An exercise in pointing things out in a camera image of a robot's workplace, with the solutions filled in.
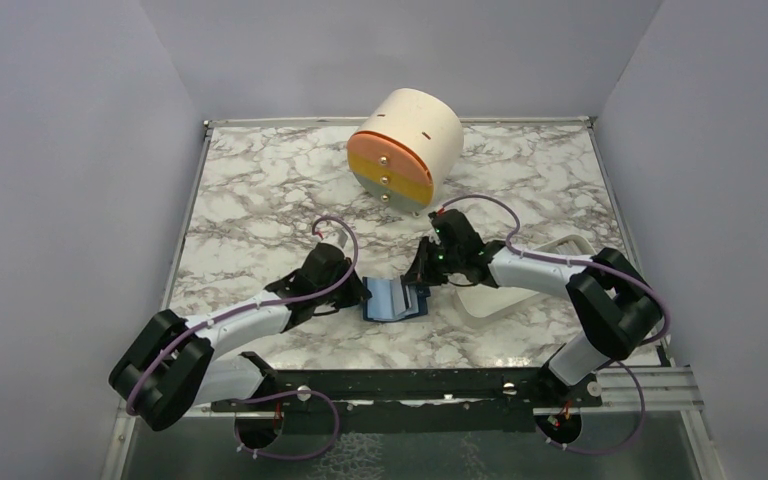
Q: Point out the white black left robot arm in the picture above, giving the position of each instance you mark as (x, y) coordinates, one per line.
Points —
(176, 362)

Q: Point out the blue card holder wallet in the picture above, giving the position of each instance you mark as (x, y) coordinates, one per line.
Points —
(388, 301)

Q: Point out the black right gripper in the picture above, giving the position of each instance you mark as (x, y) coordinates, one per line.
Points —
(419, 272)

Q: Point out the black metal base rail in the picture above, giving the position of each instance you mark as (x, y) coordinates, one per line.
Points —
(410, 400)

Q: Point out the round beige drawer cabinet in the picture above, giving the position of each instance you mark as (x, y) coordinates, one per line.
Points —
(403, 153)

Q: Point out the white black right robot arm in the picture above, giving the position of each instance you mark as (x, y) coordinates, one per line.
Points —
(615, 307)

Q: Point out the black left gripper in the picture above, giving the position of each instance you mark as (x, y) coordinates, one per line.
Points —
(356, 293)

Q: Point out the stack of white cards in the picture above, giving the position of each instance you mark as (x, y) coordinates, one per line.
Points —
(572, 246)

